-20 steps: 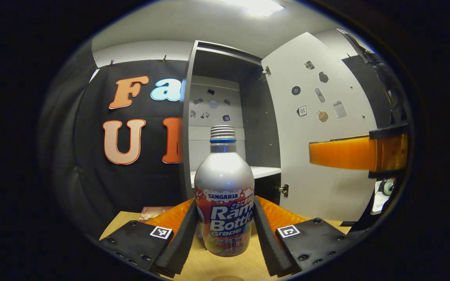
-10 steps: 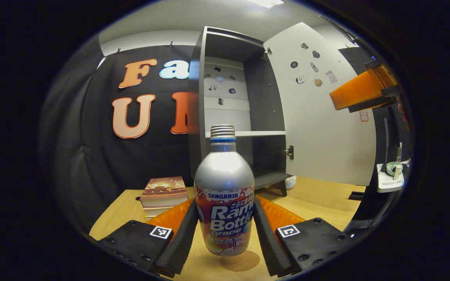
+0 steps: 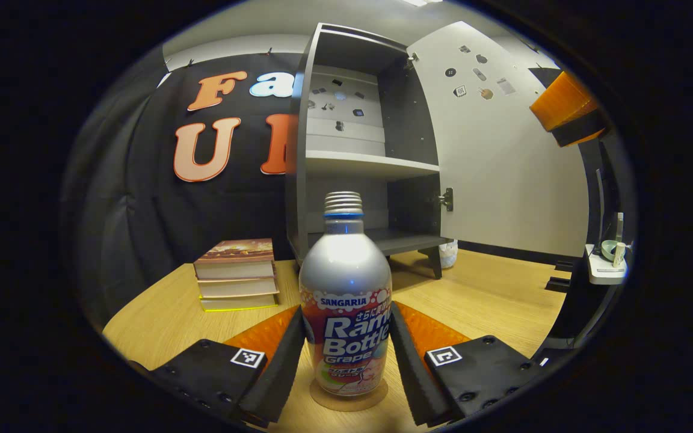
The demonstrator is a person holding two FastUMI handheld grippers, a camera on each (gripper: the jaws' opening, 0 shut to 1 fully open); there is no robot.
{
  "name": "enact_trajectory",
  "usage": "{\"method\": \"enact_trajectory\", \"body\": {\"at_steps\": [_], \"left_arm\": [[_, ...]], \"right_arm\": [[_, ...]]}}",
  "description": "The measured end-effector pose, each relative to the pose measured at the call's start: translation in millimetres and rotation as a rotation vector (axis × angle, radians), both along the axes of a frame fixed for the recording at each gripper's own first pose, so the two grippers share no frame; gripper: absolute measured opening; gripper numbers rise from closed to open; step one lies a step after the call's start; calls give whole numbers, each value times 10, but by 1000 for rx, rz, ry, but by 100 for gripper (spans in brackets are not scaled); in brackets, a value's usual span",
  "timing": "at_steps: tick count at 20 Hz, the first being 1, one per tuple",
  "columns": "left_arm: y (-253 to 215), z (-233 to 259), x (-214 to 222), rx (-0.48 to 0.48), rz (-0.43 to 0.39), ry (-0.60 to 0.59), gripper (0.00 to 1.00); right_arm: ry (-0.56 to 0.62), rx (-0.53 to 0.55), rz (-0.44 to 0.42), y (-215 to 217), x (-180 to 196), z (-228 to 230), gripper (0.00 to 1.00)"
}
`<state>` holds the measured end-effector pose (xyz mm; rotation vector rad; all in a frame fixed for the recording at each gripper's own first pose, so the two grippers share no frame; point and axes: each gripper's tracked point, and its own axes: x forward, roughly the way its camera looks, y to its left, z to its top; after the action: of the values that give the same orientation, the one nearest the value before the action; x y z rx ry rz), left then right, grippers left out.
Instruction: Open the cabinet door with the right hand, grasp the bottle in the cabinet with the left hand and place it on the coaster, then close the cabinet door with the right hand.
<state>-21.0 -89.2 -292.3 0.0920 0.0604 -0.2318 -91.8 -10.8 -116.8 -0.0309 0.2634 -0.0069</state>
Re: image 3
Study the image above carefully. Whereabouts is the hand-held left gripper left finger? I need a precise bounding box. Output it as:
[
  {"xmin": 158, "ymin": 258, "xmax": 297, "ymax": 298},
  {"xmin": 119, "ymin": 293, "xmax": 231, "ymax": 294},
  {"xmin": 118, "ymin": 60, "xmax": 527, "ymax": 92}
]
[{"xmin": 136, "ymin": 306, "xmax": 307, "ymax": 429}]

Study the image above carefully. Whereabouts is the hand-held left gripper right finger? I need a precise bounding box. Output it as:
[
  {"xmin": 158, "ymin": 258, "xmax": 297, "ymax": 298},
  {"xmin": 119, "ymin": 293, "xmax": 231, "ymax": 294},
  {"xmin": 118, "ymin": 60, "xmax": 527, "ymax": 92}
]
[{"xmin": 389, "ymin": 301, "xmax": 543, "ymax": 429}]

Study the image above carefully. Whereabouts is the round brown coaster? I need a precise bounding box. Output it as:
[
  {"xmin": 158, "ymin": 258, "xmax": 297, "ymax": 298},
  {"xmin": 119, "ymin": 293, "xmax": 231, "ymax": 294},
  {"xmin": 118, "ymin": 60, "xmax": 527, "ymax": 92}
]
[{"xmin": 309, "ymin": 378, "xmax": 389, "ymax": 413}]

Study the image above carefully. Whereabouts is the white cabinet door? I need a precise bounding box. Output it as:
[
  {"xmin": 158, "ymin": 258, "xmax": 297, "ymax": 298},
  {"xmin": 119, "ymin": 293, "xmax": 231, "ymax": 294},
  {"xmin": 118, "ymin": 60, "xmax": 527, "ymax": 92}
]
[{"xmin": 407, "ymin": 21, "xmax": 591, "ymax": 258}]

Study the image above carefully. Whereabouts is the silver bottle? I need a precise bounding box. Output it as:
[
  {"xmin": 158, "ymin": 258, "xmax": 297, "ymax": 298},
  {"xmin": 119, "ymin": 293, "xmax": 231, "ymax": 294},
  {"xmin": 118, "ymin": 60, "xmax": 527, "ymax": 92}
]
[{"xmin": 298, "ymin": 191, "xmax": 393, "ymax": 398}]

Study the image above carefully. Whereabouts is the grey cabinet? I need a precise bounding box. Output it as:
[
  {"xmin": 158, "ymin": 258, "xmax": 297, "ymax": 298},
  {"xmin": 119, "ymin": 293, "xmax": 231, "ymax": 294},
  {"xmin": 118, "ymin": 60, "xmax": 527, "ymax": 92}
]
[{"xmin": 285, "ymin": 23, "xmax": 454, "ymax": 280}]

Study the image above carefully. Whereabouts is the yellow cover book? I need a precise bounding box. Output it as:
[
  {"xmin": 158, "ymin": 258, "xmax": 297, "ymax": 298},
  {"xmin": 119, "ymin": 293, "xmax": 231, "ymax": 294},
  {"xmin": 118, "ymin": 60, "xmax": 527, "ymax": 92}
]
[{"xmin": 200, "ymin": 293, "xmax": 280, "ymax": 313}]

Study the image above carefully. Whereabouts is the plain thick book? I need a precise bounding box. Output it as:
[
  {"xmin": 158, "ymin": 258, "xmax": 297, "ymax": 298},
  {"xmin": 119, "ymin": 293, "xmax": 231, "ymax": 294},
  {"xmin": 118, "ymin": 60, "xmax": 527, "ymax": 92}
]
[{"xmin": 197, "ymin": 278, "xmax": 279, "ymax": 299}]

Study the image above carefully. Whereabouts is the brown cover book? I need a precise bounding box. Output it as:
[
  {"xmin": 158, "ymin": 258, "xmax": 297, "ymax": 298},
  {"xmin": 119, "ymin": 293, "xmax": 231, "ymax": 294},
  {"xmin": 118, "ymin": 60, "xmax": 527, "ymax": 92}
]
[{"xmin": 193, "ymin": 239, "xmax": 276, "ymax": 281}]

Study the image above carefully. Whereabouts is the white side stand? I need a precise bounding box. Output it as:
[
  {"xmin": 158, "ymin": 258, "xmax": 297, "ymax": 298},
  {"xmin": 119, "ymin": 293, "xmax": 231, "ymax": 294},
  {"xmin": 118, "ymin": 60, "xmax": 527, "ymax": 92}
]
[{"xmin": 586, "ymin": 244, "xmax": 629, "ymax": 285}]

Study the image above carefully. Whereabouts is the black backdrop cloth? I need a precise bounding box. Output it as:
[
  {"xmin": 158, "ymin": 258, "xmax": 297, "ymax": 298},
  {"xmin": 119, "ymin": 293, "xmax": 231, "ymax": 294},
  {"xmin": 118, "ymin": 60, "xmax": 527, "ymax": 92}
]
[{"xmin": 63, "ymin": 52, "xmax": 624, "ymax": 355}]

